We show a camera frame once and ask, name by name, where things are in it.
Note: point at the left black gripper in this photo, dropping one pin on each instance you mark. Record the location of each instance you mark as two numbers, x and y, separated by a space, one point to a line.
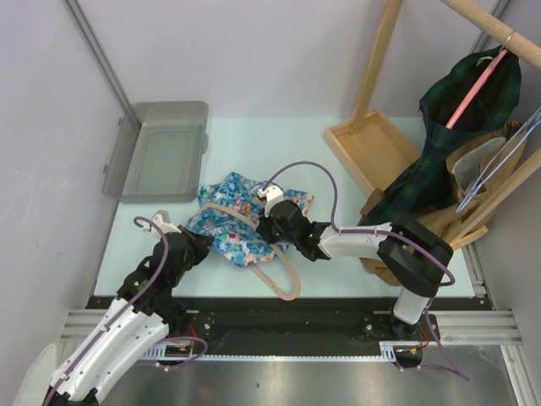
202 244

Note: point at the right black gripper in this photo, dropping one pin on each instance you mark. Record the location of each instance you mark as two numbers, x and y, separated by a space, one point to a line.
264 228

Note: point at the blue floral garment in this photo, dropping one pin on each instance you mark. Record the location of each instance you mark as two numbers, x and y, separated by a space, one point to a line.
233 238

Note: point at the beige wooden hanger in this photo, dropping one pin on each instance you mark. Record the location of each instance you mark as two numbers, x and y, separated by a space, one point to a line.
279 275

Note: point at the dark green garment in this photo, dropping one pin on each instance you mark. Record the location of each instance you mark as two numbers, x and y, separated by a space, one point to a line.
488 112

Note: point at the light blue wire hanger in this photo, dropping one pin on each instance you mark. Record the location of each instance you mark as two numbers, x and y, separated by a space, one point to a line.
502 156

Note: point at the pink plastic hanger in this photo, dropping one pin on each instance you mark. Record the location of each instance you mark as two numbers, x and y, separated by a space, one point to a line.
477 86

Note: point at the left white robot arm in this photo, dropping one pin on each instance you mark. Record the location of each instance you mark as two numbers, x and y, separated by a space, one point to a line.
141 315

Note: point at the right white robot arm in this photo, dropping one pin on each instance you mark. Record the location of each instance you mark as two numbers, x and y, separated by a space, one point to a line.
416 257

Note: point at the grey plastic bin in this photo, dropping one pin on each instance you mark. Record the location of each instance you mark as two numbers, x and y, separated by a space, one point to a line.
158 153

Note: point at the wooden clothes rack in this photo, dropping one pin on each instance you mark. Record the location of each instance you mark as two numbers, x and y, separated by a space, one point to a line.
370 146

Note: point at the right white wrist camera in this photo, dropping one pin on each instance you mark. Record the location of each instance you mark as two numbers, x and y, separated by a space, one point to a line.
270 196

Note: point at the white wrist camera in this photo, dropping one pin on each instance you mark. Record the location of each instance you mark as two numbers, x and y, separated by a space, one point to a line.
161 220
270 196

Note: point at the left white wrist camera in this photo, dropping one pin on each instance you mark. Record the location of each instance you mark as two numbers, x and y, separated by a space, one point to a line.
161 220

